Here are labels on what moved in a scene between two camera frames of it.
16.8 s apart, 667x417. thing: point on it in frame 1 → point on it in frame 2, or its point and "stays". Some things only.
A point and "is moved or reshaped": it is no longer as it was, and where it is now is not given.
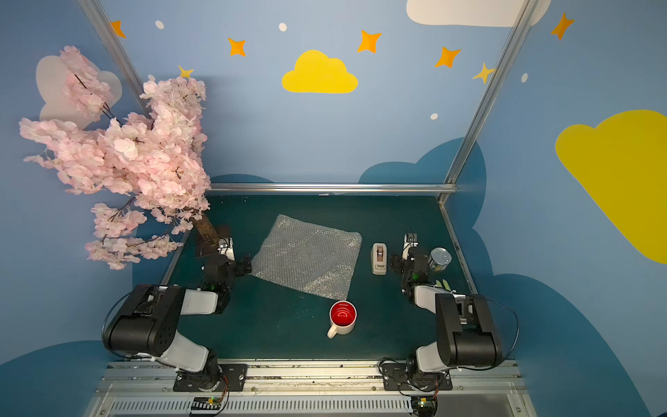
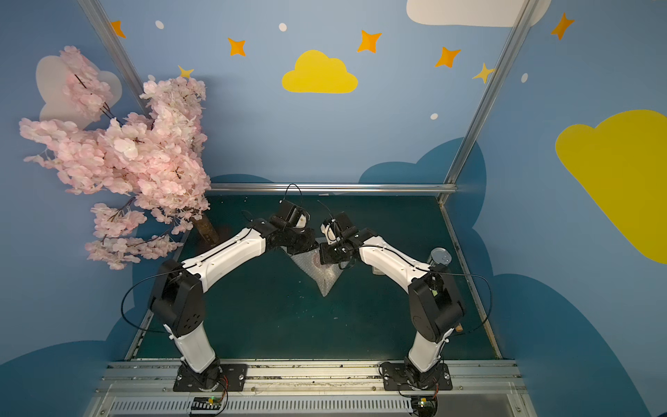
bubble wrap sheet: [308, 257] is moved or reshaped
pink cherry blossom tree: [156, 155] stays
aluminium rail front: [135, 389] stays
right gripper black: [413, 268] → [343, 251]
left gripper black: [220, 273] → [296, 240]
